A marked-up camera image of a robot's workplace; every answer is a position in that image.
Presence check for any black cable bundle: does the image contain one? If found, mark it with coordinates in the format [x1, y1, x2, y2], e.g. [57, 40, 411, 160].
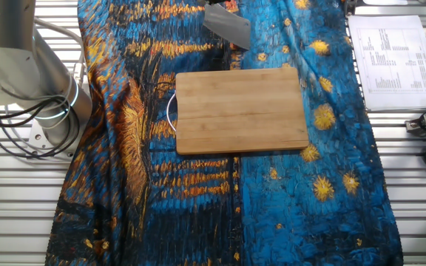
[0, 96, 81, 160]

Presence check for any white cable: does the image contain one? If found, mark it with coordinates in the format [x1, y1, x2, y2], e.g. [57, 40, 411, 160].
[33, 16, 87, 77]

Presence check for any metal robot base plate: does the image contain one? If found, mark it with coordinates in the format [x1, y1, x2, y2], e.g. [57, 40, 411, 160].
[27, 117, 78, 159]

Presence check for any aluminium corner bracket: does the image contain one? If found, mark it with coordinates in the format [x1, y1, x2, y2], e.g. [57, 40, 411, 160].
[343, 0, 359, 16]

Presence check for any printed white paper sheet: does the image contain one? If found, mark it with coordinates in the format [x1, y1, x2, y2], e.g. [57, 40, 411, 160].
[348, 13, 426, 111]

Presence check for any bamboo cutting board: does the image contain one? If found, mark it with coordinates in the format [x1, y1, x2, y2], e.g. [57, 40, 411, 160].
[166, 67, 310, 155]

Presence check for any steel cleaver knife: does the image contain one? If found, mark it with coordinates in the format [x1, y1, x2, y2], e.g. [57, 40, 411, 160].
[201, 2, 252, 51]

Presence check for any starry night print tablecloth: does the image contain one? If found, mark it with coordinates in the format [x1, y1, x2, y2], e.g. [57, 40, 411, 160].
[44, 0, 405, 266]

